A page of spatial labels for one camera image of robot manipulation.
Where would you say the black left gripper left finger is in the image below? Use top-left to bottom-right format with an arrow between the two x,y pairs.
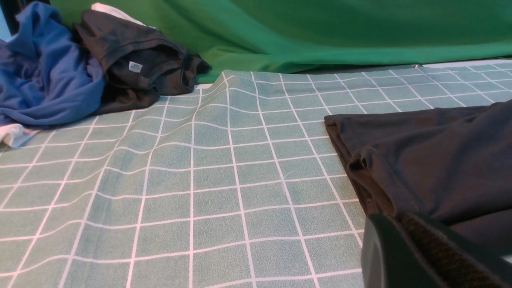
361,214 -> 444,288

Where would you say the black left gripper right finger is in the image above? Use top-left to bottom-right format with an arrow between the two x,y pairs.
401,213 -> 512,288

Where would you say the dark gray long-sleeve top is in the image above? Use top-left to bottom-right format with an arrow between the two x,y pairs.
325,101 -> 512,255

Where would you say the green backdrop cloth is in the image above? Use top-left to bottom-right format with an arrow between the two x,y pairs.
50,0 -> 512,84

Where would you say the crumpled dark gray shirt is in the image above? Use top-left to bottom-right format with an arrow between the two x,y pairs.
73,9 -> 211,116

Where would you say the blue crumpled garment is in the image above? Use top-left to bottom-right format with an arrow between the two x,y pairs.
0,1 -> 106,129

